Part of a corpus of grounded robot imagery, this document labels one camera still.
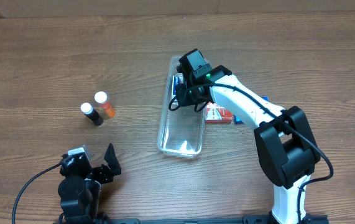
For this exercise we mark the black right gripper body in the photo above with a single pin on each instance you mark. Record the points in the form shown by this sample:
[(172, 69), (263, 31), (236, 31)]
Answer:
[(184, 97)]

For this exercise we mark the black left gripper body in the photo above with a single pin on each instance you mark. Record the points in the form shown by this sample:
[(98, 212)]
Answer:
[(99, 173)]

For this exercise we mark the red medicine box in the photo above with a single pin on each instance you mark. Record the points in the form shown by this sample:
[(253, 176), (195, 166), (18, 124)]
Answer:
[(216, 114)]

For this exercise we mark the clear plastic container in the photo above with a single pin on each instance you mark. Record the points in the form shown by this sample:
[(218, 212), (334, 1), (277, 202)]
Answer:
[(181, 132)]

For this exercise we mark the blue lozenge box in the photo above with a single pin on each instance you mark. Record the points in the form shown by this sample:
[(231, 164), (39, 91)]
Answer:
[(237, 120)]

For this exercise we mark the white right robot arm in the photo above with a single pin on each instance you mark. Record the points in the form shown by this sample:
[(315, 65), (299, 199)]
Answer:
[(286, 148)]

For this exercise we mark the black bottle white cap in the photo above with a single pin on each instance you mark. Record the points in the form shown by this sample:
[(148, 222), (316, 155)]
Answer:
[(88, 110)]

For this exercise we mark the orange bottle white cap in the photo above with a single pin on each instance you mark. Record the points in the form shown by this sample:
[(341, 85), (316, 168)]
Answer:
[(102, 99)]

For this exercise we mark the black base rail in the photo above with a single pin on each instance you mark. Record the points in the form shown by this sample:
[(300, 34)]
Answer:
[(196, 220)]

